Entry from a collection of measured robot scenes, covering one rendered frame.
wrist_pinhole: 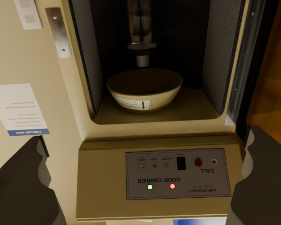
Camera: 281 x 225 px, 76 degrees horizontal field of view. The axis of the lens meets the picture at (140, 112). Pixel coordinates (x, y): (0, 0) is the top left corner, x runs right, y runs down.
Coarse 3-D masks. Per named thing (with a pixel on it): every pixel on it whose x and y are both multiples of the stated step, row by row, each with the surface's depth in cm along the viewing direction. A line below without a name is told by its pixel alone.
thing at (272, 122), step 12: (276, 12) 22; (276, 24) 23; (276, 36) 23; (276, 48) 23; (264, 60) 25; (276, 60) 23; (264, 72) 25; (276, 72) 23; (264, 84) 26; (276, 84) 24; (264, 96) 26; (276, 96) 24; (252, 108) 29; (264, 108) 26; (276, 108) 24; (252, 120) 29; (264, 120) 26; (276, 120) 24; (276, 132) 24
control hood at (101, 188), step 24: (96, 144) 37; (120, 144) 37; (144, 144) 36; (168, 144) 36; (192, 144) 36; (216, 144) 35; (96, 168) 35; (120, 168) 35; (240, 168) 34; (96, 192) 34; (120, 192) 34; (96, 216) 33; (120, 216) 33; (144, 216) 33; (168, 216) 33; (192, 216) 32; (216, 216) 32
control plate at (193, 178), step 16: (128, 160) 35; (144, 160) 35; (160, 160) 35; (176, 160) 35; (192, 160) 35; (208, 160) 34; (224, 160) 34; (128, 176) 34; (144, 176) 34; (160, 176) 34; (176, 176) 34; (192, 176) 34; (208, 176) 34; (224, 176) 34; (128, 192) 34; (144, 192) 34; (160, 192) 33; (176, 192) 33; (192, 192) 33; (208, 192) 33; (224, 192) 33
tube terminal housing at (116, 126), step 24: (48, 0) 26; (48, 24) 27; (72, 24) 29; (72, 48) 29; (72, 72) 31; (72, 96) 33; (192, 96) 44; (96, 120) 37; (120, 120) 37; (144, 120) 37; (168, 120) 36; (192, 120) 36; (216, 120) 35
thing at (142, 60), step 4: (160, 48) 37; (124, 52) 38; (128, 52) 36; (132, 52) 35; (136, 52) 35; (140, 52) 35; (144, 52) 35; (148, 52) 35; (152, 52) 36; (156, 52) 37; (136, 56) 39; (140, 56) 38; (144, 56) 38; (148, 56) 39; (136, 60) 40; (140, 60) 39; (144, 60) 39; (148, 60) 39; (140, 64) 39; (144, 64) 39; (148, 64) 40
